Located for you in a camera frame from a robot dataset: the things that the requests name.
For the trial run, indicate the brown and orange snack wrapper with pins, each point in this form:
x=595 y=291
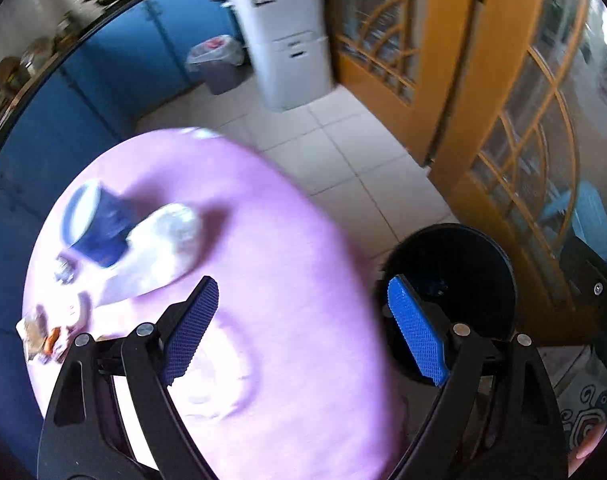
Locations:
x=36 y=335

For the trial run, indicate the patterned rug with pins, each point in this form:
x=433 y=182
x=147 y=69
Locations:
x=583 y=400

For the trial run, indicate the grey bin with plastic liner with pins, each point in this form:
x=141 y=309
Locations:
x=223 y=77

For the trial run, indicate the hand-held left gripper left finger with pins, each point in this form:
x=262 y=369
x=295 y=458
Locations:
x=193 y=330

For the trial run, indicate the blue kitchen base cabinets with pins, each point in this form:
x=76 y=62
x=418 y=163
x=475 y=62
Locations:
x=108 y=60

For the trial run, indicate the black kitchen countertop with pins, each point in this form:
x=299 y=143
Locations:
x=28 y=85

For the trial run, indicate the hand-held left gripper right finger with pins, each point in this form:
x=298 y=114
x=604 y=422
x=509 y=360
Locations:
x=418 y=330

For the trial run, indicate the steel pot lid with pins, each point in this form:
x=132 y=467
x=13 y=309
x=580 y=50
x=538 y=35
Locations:
x=37 y=51

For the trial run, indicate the black trash bin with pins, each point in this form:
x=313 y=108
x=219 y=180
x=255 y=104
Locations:
x=458 y=280

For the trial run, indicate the light blue plastic chair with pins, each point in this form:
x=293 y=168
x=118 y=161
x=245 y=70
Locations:
x=591 y=210

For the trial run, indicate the white crumpled plastic bag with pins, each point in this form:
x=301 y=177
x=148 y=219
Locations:
x=168 y=240

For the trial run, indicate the wooden glass door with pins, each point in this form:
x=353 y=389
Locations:
x=513 y=60
x=458 y=60

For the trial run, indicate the round wooden board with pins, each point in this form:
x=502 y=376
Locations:
x=6 y=69

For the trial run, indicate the blue and white paper bowl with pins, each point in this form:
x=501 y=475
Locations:
x=103 y=230

